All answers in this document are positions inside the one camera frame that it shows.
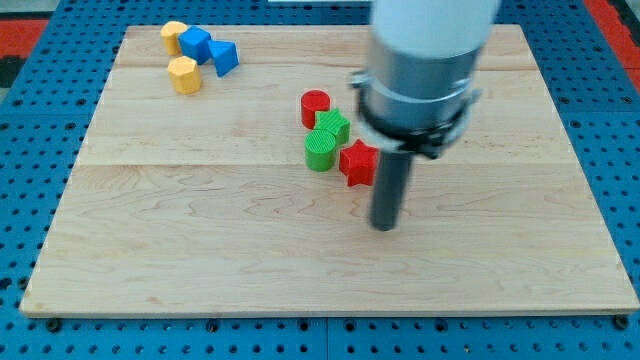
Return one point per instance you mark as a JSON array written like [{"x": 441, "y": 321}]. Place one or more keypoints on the green cylinder block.
[{"x": 320, "y": 150}]

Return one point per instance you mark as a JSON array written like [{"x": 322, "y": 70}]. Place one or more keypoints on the blue triangle block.
[{"x": 224, "y": 55}]

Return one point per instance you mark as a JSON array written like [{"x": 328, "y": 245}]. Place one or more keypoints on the green star block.
[{"x": 335, "y": 123}]

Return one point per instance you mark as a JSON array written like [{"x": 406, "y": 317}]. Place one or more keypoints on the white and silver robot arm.
[{"x": 415, "y": 91}]

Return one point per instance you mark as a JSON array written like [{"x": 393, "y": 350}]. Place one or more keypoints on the light wooden board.
[{"x": 201, "y": 206}]

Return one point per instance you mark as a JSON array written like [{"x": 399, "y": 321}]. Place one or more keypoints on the blue cube block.
[{"x": 194, "y": 44}]

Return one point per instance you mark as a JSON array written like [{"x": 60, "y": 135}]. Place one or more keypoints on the yellow block rear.
[{"x": 170, "y": 32}]

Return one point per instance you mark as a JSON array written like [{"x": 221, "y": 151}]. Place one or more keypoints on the red star block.
[{"x": 358, "y": 163}]

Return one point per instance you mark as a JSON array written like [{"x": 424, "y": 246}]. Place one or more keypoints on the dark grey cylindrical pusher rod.
[{"x": 390, "y": 183}]

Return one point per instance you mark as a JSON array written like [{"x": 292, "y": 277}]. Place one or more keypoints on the red cylinder block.
[{"x": 313, "y": 101}]

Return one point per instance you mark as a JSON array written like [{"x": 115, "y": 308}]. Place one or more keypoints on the yellow hexagon block front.
[{"x": 184, "y": 75}]

